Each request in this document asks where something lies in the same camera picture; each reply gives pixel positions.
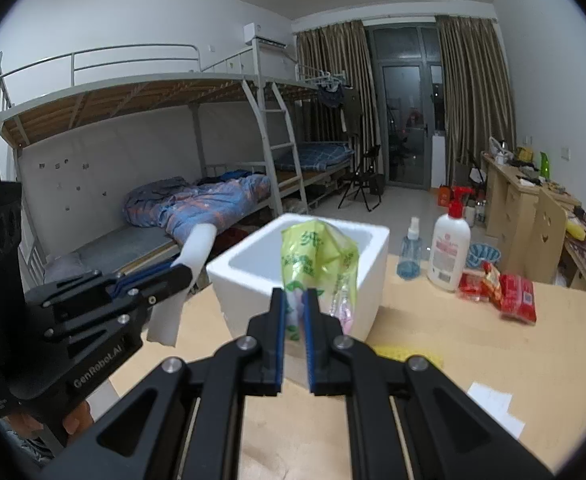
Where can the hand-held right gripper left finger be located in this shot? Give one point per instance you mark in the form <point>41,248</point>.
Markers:
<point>284,330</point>

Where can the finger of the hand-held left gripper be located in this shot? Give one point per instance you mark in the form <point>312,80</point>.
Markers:
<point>143,272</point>
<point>168,282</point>

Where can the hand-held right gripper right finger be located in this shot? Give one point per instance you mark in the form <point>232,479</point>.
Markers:
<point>310,340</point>

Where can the white foam sheet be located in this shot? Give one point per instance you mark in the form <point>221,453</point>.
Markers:
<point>198,245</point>

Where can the white foam box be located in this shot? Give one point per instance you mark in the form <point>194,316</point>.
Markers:
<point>243,280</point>

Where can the green tissue packet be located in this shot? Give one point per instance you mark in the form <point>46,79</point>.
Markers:
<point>313,255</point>

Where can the person's left hand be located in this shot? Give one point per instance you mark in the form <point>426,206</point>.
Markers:
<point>79,420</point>

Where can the grey pillow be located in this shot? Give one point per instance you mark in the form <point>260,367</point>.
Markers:
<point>65,265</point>

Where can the yellow ribbed sponge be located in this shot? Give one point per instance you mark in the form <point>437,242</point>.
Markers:
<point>393,350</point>

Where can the blue patterned blanket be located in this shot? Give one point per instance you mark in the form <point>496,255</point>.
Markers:
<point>213,200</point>

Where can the blue spray bottle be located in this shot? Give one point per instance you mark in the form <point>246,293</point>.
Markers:
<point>410,260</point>

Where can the white lotion pump bottle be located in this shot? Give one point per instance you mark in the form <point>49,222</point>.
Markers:
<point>448,255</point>

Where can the black folding chair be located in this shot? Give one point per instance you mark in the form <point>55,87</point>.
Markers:
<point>360,177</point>

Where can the small red snack packet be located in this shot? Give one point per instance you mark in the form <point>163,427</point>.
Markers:
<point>473,287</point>

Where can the metal bed ladder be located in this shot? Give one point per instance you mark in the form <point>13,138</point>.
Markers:
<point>293,155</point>

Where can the blue plaid bedding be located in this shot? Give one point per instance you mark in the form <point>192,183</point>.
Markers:
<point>318,155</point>

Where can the metal bunk bed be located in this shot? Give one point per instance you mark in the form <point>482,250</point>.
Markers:
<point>298,89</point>
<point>123,91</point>

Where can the orange red snack packet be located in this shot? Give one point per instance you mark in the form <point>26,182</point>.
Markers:
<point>492,280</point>

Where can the white paper sheet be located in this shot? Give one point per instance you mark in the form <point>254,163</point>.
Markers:
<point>493,405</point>

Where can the blue patterned bowl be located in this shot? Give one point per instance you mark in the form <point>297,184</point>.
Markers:
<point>485,252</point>

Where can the orange bag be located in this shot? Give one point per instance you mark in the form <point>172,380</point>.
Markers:
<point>445,195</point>

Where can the large red snack packet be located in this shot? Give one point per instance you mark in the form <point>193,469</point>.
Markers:
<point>518,297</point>

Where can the hanging dark clothes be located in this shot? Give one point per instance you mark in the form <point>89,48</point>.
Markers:
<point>350,110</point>

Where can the wooden desk cabinet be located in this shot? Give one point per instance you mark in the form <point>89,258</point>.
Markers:
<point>513,200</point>

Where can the glass balcony door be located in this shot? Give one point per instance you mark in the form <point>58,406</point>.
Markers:
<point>403,100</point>

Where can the wooden chair with cutouts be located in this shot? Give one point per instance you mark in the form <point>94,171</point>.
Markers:
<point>548,240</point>

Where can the white air conditioner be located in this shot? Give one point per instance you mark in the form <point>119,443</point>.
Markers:
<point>265,35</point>

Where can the brown curtain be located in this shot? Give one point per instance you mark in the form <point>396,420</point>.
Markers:
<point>473,85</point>
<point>323,60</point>

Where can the yellow plush toy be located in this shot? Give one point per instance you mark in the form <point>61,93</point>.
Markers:
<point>576,230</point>

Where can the green bottle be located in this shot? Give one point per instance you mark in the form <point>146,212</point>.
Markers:
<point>545,166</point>

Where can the white wall socket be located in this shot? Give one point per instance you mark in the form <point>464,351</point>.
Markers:
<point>564,154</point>

